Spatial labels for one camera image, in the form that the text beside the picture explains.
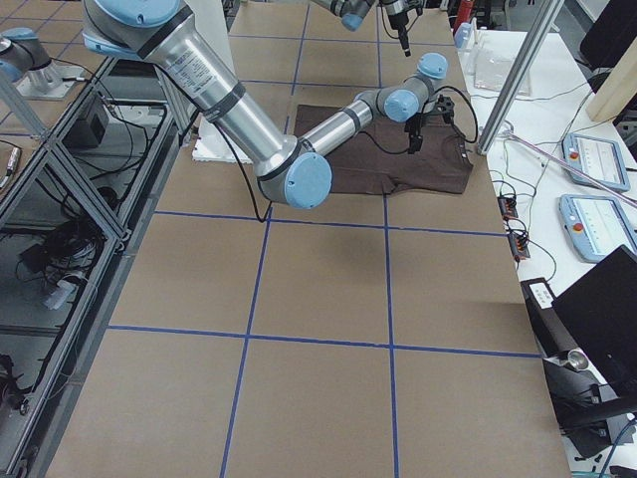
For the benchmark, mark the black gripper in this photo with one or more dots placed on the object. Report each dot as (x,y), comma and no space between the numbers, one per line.
(398,21)
(416,125)

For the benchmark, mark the dark brown t-shirt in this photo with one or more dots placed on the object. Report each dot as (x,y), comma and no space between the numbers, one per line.
(374,162)

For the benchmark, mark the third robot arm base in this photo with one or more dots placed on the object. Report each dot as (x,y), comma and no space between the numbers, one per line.
(30,68)

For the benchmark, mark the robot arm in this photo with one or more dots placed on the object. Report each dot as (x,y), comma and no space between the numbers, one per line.
(351,13)
(289,170)

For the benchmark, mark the red cylinder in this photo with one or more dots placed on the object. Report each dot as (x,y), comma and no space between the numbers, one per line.
(464,11)

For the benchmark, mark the clear plastic bag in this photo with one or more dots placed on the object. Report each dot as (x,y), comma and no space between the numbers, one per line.
(489,67)

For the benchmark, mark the small orange circuit board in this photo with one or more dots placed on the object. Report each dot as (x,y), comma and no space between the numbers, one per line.
(508,207)

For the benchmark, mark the reacher grabber stick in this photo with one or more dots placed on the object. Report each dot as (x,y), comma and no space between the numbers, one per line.
(576,176)

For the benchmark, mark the far blue teach pendant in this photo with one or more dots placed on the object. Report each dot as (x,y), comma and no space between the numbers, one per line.
(598,158)

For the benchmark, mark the blue teach pendant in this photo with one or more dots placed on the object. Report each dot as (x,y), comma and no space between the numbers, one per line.
(595,225)
(598,158)

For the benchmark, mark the near blue teach pendant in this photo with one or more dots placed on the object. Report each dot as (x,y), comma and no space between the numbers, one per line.
(595,225)

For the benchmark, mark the black box with label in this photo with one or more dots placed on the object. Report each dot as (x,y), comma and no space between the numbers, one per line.
(551,333)

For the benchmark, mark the black monitor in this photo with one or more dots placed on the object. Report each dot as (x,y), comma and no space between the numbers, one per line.
(599,312)

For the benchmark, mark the metal cup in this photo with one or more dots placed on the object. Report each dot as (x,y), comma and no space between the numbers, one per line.
(575,360)

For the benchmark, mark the aluminium frame post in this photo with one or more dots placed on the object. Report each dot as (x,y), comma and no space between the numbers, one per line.
(531,44)

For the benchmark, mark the white camera pillar base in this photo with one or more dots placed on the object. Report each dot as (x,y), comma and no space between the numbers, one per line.
(234,124)

